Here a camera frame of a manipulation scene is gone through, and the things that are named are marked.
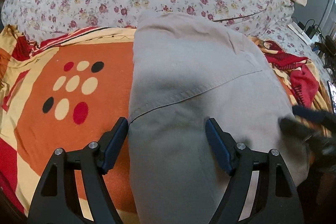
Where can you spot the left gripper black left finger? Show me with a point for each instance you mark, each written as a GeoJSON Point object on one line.
{"type": "Point", "coordinates": [72, 188]}

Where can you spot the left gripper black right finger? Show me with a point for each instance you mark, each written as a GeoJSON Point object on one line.
{"type": "Point", "coordinates": [276, 199]}

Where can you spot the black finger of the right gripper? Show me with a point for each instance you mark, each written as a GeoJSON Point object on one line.
{"type": "Point", "coordinates": [321, 146]}
{"type": "Point", "coordinates": [322, 117]}

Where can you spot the beige grey jacket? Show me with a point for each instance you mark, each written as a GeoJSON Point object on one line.
{"type": "Point", "coordinates": [188, 69]}

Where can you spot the red knitted garment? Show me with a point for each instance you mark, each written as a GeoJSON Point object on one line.
{"type": "Point", "coordinates": [299, 74]}

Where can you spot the orange red yellow blanket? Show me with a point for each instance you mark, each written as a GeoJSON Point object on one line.
{"type": "Point", "coordinates": [69, 92]}

